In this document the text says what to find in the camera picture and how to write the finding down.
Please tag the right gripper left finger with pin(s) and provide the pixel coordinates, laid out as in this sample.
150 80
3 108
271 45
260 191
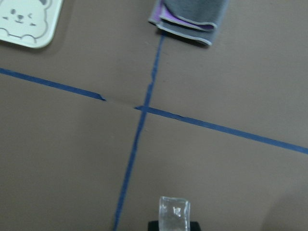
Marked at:
153 225

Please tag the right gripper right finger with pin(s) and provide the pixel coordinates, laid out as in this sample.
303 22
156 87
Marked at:
195 226

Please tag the clear ice cube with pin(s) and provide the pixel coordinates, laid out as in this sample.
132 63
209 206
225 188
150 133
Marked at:
174 214

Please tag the grey purple folded cloth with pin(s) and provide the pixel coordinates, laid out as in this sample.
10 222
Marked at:
198 20

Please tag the cream bear serving tray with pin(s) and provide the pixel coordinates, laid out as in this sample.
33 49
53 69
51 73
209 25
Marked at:
29 23

